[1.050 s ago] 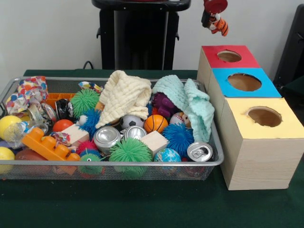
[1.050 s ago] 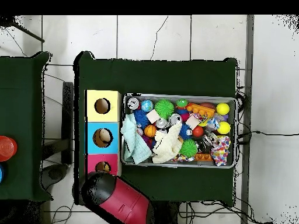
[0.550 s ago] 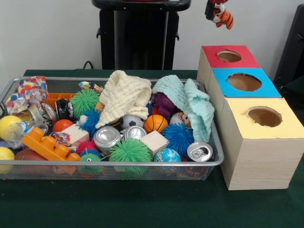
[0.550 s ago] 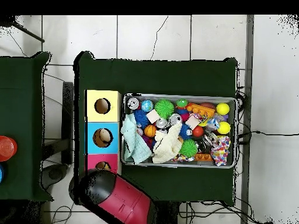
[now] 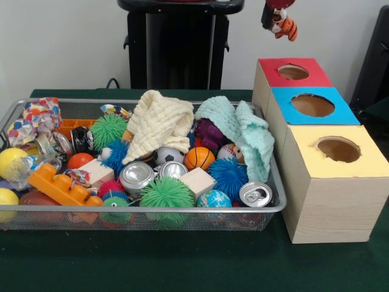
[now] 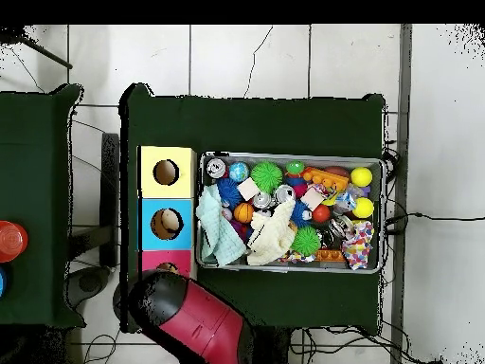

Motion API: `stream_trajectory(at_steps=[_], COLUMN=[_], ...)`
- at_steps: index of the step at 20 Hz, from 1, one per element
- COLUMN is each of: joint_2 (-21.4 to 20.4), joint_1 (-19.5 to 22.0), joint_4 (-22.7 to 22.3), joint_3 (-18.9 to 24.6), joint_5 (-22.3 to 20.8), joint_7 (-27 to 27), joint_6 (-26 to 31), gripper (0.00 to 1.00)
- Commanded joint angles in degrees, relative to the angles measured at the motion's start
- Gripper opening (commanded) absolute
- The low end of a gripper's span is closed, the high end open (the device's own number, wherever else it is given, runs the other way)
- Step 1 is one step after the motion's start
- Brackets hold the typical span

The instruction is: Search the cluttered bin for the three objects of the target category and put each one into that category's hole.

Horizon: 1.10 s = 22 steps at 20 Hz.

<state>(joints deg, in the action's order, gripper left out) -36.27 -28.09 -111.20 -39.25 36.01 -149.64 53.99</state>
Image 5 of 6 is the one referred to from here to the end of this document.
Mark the small orange basketball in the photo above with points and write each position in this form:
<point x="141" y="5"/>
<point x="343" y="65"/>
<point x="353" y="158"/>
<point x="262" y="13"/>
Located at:
<point x="199" y="158"/>

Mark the cream yellow muslin cloth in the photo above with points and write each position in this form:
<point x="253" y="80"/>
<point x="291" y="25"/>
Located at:
<point x="158" y="125"/>

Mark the flat orange plastic tray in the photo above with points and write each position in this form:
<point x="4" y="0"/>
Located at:
<point x="76" y="126"/>

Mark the orange plastic toy piece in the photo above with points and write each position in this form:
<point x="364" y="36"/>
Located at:
<point x="61" y="184"/>

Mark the wooden box with three holes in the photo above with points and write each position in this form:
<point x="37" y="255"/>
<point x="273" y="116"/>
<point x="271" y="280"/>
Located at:
<point x="328" y="201"/>

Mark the small green spiky ball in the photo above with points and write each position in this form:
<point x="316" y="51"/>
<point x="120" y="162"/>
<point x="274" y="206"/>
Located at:
<point x="108" y="131"/>

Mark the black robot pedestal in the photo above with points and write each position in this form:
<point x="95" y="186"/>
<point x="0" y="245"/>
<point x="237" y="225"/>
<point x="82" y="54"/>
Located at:
<point x="176" y="48"/>

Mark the mint green muslin cloth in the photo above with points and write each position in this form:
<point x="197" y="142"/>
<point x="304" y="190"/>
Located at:
<point x="246" y="131"/>

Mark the black chair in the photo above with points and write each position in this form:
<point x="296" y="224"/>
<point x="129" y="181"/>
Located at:
<point x="374" y="67"/>

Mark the yellow tennis ball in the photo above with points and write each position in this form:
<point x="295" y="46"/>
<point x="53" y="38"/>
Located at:
<point x="12" y="163"/>

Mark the blue spiky ball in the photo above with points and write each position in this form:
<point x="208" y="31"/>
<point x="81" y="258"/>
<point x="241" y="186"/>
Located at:
<point x="228" y="177"/>

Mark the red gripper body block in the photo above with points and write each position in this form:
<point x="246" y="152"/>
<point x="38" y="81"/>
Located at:
<point x="281" y="3"/>

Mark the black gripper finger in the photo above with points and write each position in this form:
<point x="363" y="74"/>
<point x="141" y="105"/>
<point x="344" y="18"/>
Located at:
<point x="267" y="18"/>

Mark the dark green table cloth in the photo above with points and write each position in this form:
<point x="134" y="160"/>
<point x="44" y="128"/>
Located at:
<point x="182" y="261"/>

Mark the silver can with open top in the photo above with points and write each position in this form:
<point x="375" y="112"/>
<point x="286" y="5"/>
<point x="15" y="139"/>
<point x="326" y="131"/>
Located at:
<point x="137" y="177"/>

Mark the orange tiger plush toy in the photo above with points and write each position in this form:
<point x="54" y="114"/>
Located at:
<point x="287" y="27"/>

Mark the clear mesh bin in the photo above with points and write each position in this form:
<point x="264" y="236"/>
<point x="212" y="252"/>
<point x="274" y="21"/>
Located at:
<point x="200" y="220"/>

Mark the large green spiky ball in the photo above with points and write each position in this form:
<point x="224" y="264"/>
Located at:
<point x="167" y="194"/>

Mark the silver can with pull tab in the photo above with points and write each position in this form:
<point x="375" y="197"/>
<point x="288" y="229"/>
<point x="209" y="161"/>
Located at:
<point x="255" y="193"/>

